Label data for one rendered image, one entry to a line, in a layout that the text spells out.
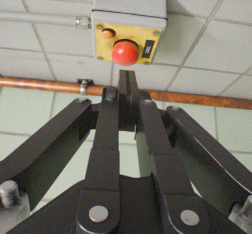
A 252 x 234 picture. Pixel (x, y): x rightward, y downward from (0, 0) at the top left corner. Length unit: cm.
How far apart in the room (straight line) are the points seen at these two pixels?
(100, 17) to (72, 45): 19
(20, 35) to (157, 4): 28
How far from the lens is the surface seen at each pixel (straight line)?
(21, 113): 65
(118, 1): 33
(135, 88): 17
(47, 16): 37
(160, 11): 32
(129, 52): 31
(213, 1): 39
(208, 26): 42
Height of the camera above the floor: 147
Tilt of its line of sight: 4 degrees down
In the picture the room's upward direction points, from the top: 85 degrees counter-clockwise
